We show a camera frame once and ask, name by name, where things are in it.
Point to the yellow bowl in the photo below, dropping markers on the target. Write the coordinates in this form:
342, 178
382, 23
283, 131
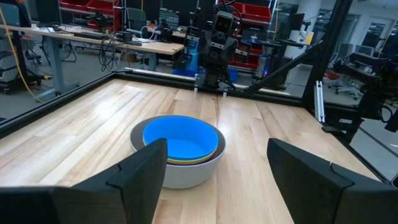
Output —
186, 162

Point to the red storage bin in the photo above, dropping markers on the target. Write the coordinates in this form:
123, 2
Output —
74, 3
257, 12

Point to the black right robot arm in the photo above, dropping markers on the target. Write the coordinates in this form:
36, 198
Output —
216, 76

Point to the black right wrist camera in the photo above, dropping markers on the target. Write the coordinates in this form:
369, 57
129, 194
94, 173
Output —
224, 23

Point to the light blue bowl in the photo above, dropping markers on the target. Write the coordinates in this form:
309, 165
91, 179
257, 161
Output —
183, 140

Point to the white aluminium bracket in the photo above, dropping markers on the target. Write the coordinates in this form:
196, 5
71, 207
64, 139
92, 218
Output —
319, 102

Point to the grey office chair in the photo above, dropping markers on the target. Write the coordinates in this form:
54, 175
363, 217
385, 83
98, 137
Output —
136, 19

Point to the black camera stand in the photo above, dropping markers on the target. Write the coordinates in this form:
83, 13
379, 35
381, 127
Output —
370, 93

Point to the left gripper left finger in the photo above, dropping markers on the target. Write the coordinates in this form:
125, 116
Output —
136, 183

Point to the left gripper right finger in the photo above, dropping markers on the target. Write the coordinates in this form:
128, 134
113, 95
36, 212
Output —
304, 183

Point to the wooden desk with grey legs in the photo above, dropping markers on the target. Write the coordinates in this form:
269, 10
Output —
155, 47

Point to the black aluminium table frame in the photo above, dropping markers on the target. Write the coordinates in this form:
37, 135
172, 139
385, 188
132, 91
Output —
326, 46

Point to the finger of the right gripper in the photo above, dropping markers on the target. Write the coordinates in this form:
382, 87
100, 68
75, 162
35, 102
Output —
233, 48
203, 43

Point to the large pale grey bowl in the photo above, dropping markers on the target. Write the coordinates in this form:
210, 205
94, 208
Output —
186, 177

